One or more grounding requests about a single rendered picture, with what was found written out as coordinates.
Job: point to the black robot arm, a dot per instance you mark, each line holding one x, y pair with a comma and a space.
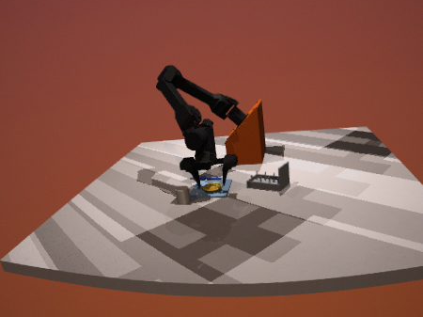
188, 117

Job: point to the dark grey dish rack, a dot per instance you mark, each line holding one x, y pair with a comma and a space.
271, 182

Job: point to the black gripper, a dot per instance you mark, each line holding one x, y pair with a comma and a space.
229, 161

